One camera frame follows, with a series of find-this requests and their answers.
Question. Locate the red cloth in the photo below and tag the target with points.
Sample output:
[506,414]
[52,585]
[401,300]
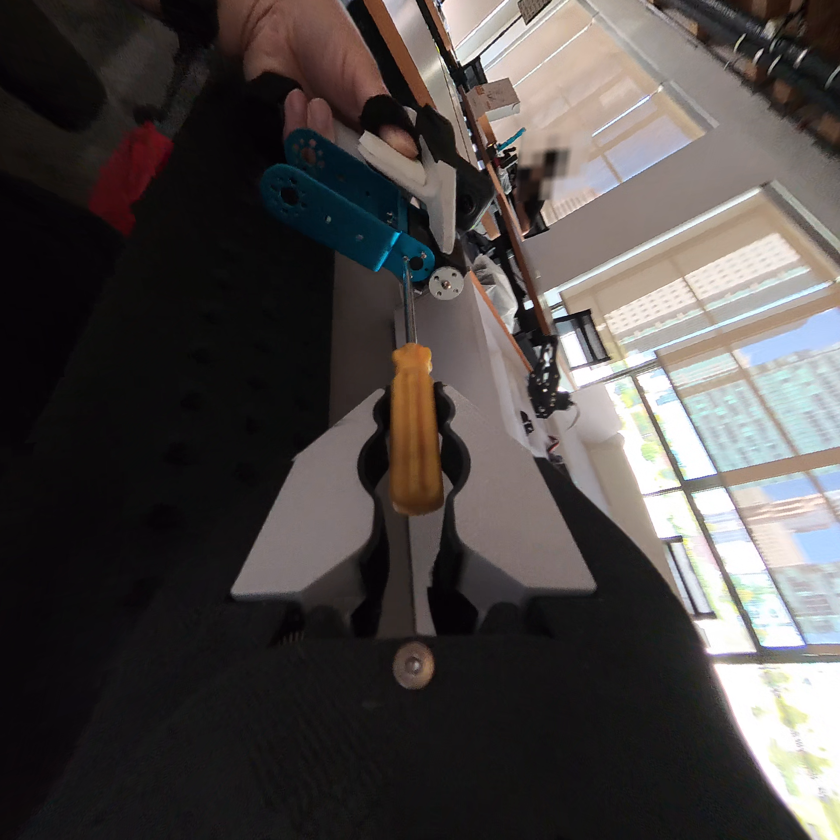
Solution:
[131,177]

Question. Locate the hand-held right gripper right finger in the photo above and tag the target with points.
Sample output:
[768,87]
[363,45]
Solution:
[518,525]

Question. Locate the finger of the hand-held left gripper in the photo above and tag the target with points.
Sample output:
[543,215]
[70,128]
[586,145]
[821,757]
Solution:
[443,203]

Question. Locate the white foam packing box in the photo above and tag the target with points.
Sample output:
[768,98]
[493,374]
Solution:
[502,354]

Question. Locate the cyan bracket part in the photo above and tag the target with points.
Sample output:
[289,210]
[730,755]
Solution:
[512,138]

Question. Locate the clear plastic bag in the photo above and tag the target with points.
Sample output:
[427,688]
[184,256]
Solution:
[495,282]

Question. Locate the black ceiling pipes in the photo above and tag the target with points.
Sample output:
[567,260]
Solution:
[754,46]

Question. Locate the standing sign board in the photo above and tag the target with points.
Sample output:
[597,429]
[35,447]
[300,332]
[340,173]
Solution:
[533,10]

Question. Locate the blue toy robot arm segment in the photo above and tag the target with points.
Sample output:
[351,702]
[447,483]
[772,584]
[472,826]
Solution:
[341,210]

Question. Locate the long grey wood-edged table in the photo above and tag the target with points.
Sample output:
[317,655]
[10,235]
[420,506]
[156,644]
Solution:
[420,52]

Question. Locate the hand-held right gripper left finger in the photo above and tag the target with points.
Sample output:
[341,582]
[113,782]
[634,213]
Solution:
[308,525]

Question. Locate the white box with red print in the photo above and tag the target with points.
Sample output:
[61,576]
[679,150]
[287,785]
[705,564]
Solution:
[495,98]

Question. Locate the small black robot part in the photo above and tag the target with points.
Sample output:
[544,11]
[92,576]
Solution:
[528,421]

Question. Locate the white foam block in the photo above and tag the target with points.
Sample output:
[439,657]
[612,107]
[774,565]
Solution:
[604,453]

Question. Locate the black mesh chair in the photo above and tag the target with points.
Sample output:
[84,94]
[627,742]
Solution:
[584,338]

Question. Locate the black toy robot claw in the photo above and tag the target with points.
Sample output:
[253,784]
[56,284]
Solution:
[548,380]

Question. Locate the person's left hand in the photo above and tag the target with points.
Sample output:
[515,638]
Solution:
[308,46]

